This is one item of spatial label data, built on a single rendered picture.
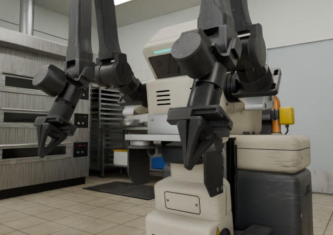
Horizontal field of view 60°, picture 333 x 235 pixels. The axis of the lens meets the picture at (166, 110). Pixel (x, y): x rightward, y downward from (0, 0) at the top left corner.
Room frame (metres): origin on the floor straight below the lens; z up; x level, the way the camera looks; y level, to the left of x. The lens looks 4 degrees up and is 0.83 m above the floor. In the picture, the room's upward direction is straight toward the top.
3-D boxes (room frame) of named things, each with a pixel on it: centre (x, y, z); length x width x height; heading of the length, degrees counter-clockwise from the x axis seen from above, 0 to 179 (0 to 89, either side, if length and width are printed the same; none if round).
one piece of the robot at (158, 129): (0.83, -0.02, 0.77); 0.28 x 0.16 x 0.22; 54
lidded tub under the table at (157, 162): (4.73, -0.03, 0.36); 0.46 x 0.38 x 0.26; 147
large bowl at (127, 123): (5.19, 0.68, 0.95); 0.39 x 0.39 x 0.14
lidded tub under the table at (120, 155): (5.21, 0.67, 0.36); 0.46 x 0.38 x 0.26; 143
